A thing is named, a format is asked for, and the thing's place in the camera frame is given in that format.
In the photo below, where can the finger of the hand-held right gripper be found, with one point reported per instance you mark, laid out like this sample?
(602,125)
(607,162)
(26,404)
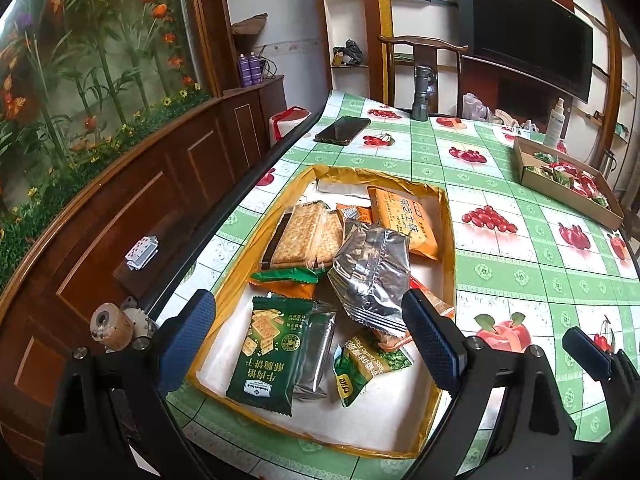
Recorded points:
(585,352)
(627,367)

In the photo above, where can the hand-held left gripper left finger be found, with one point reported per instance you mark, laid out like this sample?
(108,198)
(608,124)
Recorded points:
(187,340)

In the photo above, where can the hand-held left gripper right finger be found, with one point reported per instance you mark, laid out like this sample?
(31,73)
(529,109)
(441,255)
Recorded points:
(430,340)

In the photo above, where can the green yellow snack packet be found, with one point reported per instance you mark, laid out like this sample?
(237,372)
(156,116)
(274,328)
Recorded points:
(365,367)

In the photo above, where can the dark green cracker packet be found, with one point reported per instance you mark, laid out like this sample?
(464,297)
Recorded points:
(265,360)

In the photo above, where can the large silver foil packet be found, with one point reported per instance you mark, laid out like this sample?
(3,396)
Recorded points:
(370,275)

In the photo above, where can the white tray with yellow rim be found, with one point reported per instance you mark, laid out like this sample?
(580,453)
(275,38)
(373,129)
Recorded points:
(380,420)

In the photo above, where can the grey silver foil packet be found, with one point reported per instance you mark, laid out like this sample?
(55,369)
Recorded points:
(315,355)

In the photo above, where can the orange cracker packet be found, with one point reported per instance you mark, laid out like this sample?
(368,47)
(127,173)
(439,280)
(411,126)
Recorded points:
(405,220)

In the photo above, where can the clear cracker pack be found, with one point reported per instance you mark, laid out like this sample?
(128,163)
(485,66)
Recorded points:
(331,232)
(295,235)

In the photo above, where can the brown tape roll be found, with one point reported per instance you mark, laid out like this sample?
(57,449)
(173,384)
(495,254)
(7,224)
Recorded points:
(110,330)

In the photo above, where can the green fruit print tablecloth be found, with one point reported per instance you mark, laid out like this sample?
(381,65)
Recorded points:
(500,280)

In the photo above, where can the playing cards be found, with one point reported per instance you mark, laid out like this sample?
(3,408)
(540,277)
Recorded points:
(142,252)

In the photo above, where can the brown wooden cabinet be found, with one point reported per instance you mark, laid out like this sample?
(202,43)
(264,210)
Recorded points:
(150,185)

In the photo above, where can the cardboard box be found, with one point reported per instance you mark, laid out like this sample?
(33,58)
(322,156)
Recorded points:
(550,187)

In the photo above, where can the pile of red green packets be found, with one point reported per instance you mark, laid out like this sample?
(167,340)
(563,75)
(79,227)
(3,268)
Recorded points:
(575,180)

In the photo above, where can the metal kettle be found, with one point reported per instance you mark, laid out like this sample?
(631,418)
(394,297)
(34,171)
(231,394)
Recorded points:
(607,165)

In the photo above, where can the white spray bottle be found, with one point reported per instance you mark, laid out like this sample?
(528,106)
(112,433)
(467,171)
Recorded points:
(554,127)

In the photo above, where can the black smartphone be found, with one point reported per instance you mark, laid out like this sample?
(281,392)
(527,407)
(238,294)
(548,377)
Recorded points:
(342,130)

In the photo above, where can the red and white container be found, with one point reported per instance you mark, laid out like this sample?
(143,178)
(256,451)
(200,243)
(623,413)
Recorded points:
(282,127)

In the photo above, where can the grey flashlight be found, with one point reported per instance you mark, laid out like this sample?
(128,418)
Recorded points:
(421,105)

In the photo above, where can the clear plastic bag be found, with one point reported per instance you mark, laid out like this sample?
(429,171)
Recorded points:
(475,107)

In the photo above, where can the dark wooden chair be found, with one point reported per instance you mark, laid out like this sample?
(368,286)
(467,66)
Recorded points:
(425,42)

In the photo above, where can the black television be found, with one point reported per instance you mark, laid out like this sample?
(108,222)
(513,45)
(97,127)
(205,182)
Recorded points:
(530,35)

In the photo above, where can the brown paper bag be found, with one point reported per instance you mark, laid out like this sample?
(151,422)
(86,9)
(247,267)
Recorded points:
(250,25)

